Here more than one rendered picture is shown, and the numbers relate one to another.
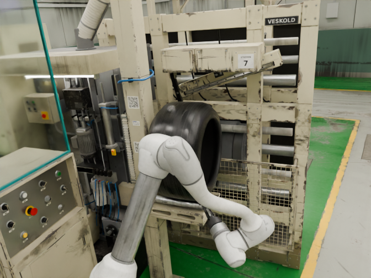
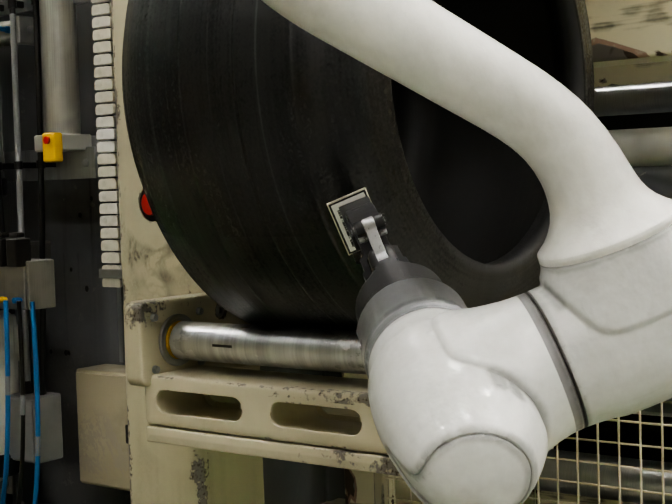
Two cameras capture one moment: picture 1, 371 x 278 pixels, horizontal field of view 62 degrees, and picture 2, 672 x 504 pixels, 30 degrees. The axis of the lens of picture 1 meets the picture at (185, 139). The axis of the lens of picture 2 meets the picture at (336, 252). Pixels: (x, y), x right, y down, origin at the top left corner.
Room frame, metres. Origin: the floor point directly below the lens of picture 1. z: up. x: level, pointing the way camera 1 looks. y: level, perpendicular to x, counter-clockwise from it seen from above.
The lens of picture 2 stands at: (0.32, -0.29, 1.07)
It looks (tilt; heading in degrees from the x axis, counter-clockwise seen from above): 3 degrees down; 13
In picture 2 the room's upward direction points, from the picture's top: 2 degrees counter-clockwise
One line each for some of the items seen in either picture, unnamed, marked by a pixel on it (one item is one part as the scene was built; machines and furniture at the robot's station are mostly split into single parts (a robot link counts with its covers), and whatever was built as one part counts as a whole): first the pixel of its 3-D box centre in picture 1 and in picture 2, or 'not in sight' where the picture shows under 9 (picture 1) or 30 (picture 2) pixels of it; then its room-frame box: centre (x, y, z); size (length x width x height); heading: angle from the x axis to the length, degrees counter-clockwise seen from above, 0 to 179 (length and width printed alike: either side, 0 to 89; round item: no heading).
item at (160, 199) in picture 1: (178, 202); (290, 347); (1.63, 0.08, 0.90); 0.35 x 0.05 x 0.05; 66
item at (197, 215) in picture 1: (178, 210); (288, 406); (1.63, 0.08, 0.84); 0.36 x 0.09 x 0.06; 66
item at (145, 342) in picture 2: not in sight; (247, 326); (1.83, 0.19, 0.90); 0.40 x 0.03 x 0.10; 156
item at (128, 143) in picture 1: (131, 148); (120, 103); (1.85, 0.36, 1.19); 0.05 x 0.04 x 0.48; 156
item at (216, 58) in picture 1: (212, 58); not in sight; (1.98, -0.21, 1.71); 0.61 x 0.25 x 0.15; 66
